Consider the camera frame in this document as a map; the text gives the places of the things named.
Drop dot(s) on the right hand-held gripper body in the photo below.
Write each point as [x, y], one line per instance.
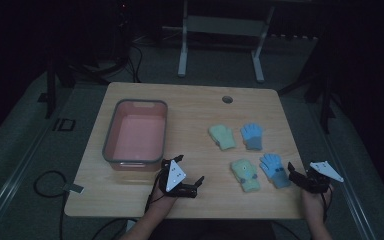
[316, 178]

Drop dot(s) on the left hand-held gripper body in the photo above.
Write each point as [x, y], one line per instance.
[175, 176]

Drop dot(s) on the blue knit glove with patches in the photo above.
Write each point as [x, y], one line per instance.
[275, 170]

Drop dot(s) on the green knit glove with patches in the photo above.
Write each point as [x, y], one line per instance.
[245, 175]

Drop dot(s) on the pink plastic bin grey rim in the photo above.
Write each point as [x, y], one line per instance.
[136, 135]

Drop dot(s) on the plain green knit glove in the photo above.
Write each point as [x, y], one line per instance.
[222, 137]

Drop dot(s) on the plain blue knit glove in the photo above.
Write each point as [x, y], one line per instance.
[252, 136]

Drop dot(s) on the person's right hand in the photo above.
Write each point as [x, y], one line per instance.
[315, 203]

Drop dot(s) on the person's left hand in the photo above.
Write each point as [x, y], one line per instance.
[161, 201]

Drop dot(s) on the person's dark lap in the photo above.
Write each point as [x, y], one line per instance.
[213, 230]

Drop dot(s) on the black metal stand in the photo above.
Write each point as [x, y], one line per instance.
[51, 90]
[323, 100]

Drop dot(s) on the white metal stand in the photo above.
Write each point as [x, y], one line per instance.
[225, 26]

